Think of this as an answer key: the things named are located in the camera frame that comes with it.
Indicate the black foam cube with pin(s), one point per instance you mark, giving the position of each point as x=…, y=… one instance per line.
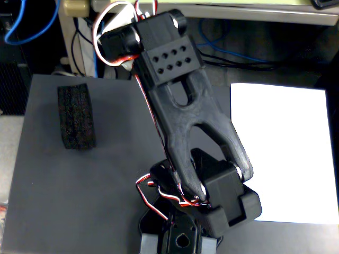
x=76, y=116

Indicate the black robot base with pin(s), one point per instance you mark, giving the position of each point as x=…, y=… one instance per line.
x=182, y=230

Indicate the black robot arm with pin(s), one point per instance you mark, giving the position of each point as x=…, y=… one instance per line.
x=182, y=111

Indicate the beige desk leg panel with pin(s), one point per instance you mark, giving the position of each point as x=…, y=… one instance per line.
x=86, y=61

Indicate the beige plastic box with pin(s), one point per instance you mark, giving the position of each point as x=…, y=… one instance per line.
x=75, y=8

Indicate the black computer tower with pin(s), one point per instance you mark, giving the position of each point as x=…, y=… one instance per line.
x=10, y=87

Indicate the white paper sheet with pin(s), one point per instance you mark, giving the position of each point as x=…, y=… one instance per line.
x=291, y=158

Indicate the black desk item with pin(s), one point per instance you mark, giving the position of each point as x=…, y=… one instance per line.
x=325, y=3

